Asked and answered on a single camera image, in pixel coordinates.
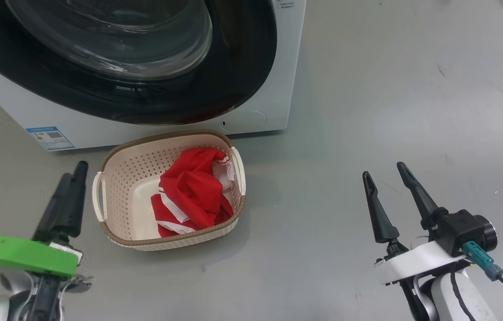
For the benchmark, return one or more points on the teal right camera connector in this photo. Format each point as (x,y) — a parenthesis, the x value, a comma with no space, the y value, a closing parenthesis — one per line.
(481,261)

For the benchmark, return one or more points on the red and white garment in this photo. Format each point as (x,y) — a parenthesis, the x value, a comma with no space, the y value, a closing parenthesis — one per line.
(193,191)

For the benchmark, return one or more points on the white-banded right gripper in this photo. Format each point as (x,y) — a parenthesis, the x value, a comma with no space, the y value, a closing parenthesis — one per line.
(416,263)

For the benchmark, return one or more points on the white front-load washing machine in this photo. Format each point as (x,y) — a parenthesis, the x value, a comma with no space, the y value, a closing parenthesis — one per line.
(287,67)

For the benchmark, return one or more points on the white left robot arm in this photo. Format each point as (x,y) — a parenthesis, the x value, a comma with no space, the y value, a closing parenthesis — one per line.
(19,298)

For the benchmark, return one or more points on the small printed text label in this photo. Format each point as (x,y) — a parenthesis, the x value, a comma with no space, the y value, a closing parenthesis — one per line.
(285,3)

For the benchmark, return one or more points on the blue energy label sticker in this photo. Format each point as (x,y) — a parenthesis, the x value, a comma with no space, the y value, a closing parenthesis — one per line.
(51,138)

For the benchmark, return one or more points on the cream perforated laundry basket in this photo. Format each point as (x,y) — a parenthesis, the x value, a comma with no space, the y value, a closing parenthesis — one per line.
(126,191)

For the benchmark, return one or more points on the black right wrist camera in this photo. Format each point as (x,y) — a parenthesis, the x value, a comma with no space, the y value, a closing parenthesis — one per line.
(461,229)

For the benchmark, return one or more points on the washing machine glass door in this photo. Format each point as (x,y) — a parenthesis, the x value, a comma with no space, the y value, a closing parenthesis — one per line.
(242,53)

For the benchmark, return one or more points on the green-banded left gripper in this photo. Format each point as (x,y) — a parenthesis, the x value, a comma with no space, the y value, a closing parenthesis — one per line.
(19,254)

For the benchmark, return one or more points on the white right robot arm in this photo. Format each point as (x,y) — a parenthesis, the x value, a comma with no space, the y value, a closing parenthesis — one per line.
(479,303)

